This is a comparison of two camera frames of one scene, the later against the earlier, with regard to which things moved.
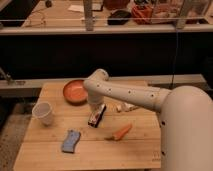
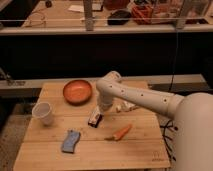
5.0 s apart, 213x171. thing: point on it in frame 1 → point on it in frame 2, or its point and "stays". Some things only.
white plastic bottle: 126,107 stays
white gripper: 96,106 → 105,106
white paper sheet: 79,8 stays
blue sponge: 70,142 stays
